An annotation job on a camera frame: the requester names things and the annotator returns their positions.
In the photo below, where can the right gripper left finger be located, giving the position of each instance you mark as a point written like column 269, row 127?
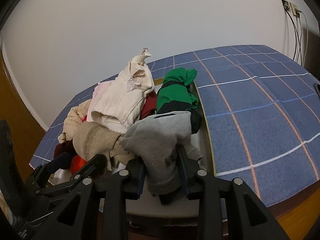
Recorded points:
column 115, row 190

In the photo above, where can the black smartphone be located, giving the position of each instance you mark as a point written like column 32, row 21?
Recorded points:
column 317, row 88

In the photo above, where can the maroon underwear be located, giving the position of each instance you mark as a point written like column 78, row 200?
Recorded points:
column 64, row 153

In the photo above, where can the wooden door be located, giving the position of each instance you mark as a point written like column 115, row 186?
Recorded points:
column 26, row 133

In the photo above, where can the pale pink underwear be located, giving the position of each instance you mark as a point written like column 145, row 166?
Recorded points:
column 99, row 90

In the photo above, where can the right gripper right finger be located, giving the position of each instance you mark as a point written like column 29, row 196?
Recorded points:
column 247, row 217

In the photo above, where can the dark red striped-band underwear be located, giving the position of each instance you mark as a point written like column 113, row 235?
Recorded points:
column 149, row 107

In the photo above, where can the white blue grey underwear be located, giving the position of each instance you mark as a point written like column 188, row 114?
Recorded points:
column 154, row 140

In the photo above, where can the green black striped underwear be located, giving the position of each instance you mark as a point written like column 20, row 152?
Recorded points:
column 175, row 95

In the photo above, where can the blue plaid tablecloth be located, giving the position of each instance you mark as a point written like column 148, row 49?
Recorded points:
column 260, row 119

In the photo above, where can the cream white underwear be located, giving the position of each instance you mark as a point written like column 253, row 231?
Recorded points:
column 119, row 107

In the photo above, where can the wall power outlet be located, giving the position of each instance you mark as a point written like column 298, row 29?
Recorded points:
column 289, row 6

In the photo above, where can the tan socks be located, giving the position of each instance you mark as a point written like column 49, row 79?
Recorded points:
column 91, row 139

